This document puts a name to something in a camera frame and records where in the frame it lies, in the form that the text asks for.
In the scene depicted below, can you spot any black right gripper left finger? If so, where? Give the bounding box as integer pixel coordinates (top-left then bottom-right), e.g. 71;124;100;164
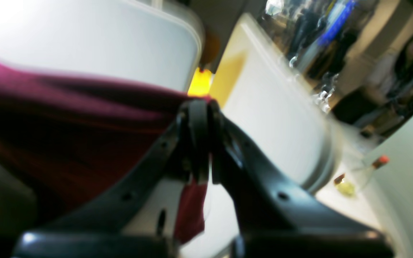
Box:
13;100;210;258

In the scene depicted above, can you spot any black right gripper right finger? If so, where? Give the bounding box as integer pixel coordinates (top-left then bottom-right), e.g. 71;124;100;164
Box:
210;101;394;258

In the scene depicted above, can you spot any dark red t-shirt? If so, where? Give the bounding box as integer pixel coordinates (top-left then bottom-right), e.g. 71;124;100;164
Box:
0;63;195;240

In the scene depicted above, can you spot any glass bottle red cap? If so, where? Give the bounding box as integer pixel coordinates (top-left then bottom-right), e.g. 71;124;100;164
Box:
334;155;390;197

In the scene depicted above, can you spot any white neighbouring table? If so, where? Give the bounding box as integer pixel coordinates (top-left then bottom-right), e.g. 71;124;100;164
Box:
209;13;342;194

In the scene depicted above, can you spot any yellow object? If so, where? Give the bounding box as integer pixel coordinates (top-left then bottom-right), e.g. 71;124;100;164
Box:
188;67;214;97

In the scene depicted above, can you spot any person in background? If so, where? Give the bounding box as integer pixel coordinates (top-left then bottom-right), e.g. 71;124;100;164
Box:
332;30;413;126

